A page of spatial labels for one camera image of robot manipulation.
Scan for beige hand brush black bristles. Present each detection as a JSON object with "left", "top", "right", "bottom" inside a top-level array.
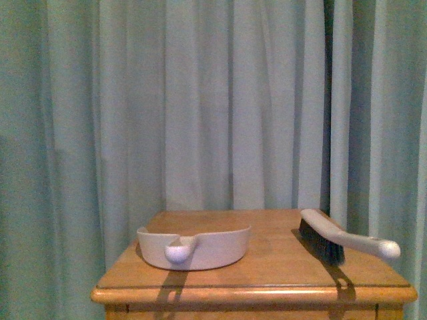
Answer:
[{"left": 299, "top": 209, "right": 401, "bottom": 266}]

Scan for wooden nightstand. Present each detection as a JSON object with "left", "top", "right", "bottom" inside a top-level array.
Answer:
[{"left": 91, "top": 209, "right": 418, "bottom": 319}]

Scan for teal green curtain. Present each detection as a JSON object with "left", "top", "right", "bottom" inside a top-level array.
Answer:
[{"left": 1, "top": 1, "right": 426, "bottom": 319}]

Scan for beige plastic dustpan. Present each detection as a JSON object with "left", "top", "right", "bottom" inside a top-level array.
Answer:
[{"left": 137, "top": 227, "right": 251, "bottom": 271}]

